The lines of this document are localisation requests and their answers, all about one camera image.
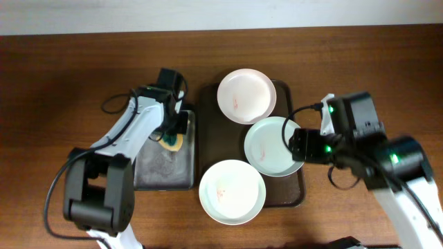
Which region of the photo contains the pink plate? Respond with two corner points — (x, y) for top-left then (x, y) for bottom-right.
(217, 68), (277, 125)

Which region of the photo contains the brown plastic tray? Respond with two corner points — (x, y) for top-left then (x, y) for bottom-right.
(196, 84), (306, 208)

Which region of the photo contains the white plate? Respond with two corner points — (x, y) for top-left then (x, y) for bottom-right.
(199, 160), (266, 225)

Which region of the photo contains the yellow green sponge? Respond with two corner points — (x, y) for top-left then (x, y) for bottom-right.
(159, 133), (183, 151)

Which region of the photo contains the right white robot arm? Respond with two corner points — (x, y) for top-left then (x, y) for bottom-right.
(281, 92), (442, 248)

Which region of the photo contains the pale green plate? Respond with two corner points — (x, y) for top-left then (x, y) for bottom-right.
(244, 116), (305, 177)

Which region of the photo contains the small metal tray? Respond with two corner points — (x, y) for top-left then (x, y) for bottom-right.
(134, 110), (196, 191)

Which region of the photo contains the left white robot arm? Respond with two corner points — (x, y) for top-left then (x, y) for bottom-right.
(63, 86), (186, 248)

